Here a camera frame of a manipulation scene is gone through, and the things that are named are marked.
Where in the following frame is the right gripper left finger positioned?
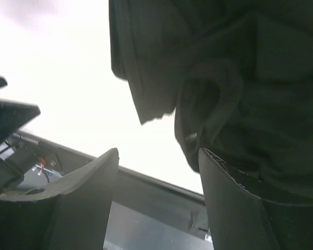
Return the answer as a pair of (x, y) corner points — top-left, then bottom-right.
(0, 148), (119, 250)

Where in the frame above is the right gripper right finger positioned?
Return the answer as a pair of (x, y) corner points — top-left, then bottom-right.
(197, 147), (313, 250)

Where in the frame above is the black t shirt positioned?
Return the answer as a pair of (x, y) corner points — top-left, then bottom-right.
(109, 1), (313, 198)

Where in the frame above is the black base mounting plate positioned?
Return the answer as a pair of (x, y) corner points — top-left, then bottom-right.
(15, 131), (212, 240)

